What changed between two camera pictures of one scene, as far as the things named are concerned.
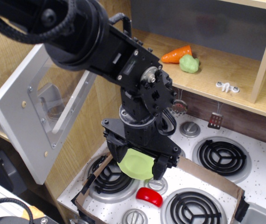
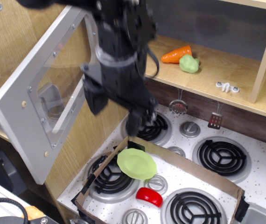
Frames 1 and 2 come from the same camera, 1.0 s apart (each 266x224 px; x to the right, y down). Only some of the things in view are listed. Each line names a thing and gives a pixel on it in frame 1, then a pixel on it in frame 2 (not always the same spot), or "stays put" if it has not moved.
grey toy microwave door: [38, 106] stays put
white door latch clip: [227, 87] stays put
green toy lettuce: [189, 64] stays put
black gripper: [150, 142] to [127, 86]
